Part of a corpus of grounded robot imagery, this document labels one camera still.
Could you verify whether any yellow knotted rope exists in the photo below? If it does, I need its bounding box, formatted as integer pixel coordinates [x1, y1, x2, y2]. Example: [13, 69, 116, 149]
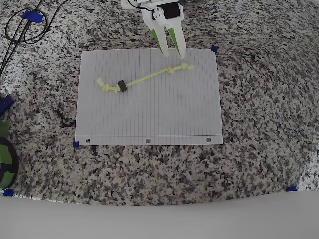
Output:
[96, 63, 195, 94]

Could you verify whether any lined paper sheet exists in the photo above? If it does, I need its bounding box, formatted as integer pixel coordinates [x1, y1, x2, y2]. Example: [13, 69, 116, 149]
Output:
[74, 48, 224, 146]

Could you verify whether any blue plastic block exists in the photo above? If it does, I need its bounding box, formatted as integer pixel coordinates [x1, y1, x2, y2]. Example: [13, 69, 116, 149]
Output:
[0, 94, 15, 118]

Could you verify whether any white ledge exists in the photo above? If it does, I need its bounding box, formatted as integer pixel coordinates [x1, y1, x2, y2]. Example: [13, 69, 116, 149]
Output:
[0, 189, 319, 239]

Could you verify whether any green tape piece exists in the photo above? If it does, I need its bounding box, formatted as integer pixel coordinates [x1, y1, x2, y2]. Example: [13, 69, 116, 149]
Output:
[0, 120, 11, 137]

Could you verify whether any green tape roll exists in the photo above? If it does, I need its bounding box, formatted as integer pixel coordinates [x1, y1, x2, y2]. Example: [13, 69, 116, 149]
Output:
[0, 136, 19, 190]

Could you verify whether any red black servo wire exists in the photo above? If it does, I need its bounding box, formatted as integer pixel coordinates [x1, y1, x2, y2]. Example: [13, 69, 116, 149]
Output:
[127, 0, 151, 12]

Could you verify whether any thin black cable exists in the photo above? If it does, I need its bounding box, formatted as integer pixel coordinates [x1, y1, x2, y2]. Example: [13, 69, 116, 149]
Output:
[0, 0, 70, 78]

